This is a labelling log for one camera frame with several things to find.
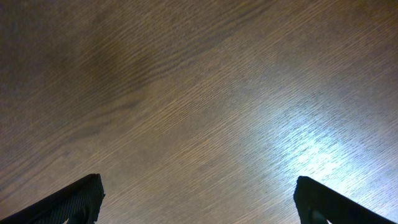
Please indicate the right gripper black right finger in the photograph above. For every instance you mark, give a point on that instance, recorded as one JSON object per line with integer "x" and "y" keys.
{"x": 316, "y": 203}

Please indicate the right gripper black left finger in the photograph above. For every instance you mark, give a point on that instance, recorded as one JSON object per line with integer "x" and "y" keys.
{"x": 79, "y": 202}

